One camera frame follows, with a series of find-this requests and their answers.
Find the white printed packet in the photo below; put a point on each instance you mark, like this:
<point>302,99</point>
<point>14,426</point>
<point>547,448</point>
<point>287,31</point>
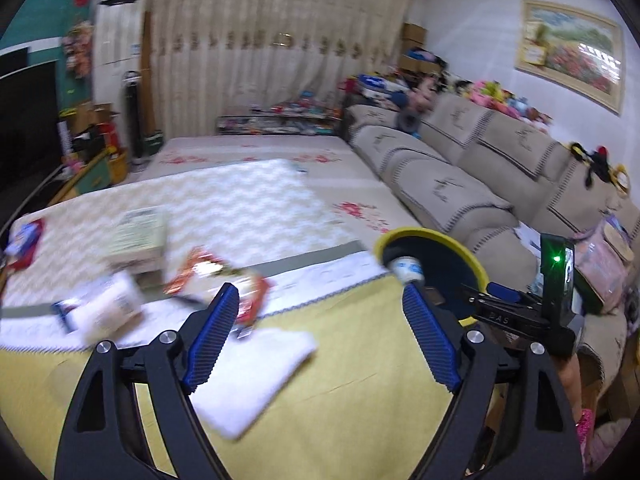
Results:
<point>107,306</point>

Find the yellow trash bin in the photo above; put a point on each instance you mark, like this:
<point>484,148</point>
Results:
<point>450,270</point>

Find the green drink carton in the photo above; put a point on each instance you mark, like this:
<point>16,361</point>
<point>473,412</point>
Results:
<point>137,233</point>

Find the black flat television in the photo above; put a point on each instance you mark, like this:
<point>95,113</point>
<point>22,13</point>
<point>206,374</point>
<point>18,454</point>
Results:
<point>12,60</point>

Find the pink patterned clothing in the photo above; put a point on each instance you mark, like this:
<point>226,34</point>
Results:
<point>587,430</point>

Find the cream embroidered curtain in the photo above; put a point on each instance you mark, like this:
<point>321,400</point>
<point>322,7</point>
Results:
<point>275,60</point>

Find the framed landscape painting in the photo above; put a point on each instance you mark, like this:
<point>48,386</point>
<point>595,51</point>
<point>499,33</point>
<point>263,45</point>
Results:
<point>575,50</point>

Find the person's right hand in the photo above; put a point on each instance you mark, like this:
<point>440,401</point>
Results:
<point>570,382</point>

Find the beige sofa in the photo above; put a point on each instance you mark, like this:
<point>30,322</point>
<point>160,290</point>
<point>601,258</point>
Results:
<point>475,200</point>

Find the white instant noodle bowl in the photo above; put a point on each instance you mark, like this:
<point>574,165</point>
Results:
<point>407,268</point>

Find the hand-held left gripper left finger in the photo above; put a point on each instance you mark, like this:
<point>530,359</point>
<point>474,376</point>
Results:
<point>210,341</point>

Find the black tower fan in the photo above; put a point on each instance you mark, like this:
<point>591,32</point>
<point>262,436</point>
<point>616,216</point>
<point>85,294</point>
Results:
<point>133,110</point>

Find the stacked cardboard boxes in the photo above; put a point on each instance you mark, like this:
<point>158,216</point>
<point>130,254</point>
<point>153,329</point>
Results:
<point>417,45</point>

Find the pile of plush toys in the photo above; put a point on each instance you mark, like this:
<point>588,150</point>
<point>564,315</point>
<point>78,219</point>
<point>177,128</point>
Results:
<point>490,92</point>

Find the yellow bucket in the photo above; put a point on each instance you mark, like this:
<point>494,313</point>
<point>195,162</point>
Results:
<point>117,167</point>

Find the blue star bag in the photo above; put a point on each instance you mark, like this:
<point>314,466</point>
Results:
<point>375,85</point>

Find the black mouse plush toy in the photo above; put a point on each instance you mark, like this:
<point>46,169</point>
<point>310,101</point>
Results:
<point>595,162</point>

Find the white standing air conditioner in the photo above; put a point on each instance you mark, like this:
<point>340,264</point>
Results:
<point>117,45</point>

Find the pink plastic package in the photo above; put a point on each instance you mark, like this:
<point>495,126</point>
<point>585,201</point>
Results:
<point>602,260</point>

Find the red snack wrapper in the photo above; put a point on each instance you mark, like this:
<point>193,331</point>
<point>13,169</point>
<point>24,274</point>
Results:
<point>195,268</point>

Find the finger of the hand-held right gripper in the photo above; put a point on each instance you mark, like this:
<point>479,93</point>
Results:
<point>502,291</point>
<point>505,317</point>

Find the small blue box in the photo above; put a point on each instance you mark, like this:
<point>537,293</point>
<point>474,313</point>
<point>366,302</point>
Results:
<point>62,311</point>

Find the large curved television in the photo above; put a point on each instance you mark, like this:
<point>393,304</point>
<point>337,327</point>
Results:
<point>25,120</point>

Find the grey round plush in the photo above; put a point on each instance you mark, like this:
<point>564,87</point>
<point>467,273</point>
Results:
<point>407,121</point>

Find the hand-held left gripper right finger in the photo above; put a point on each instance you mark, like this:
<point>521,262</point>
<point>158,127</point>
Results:
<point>432,341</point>

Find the open cardboard boxes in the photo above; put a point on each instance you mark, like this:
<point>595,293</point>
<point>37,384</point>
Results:
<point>90,120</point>

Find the blue card box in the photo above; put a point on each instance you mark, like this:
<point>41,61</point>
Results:
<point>25,236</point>

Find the low glass shelf with toys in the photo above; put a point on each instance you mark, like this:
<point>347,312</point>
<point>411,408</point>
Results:
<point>280,120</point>

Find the hanging flower decoration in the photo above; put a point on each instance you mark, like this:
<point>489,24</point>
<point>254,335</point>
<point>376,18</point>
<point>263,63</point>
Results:
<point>77,50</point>

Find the teal and yellow TV cabinet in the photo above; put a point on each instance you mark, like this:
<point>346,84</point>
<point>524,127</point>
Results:
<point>82,177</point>

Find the white towel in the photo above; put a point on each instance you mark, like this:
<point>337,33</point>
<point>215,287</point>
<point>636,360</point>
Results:
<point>260,375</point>

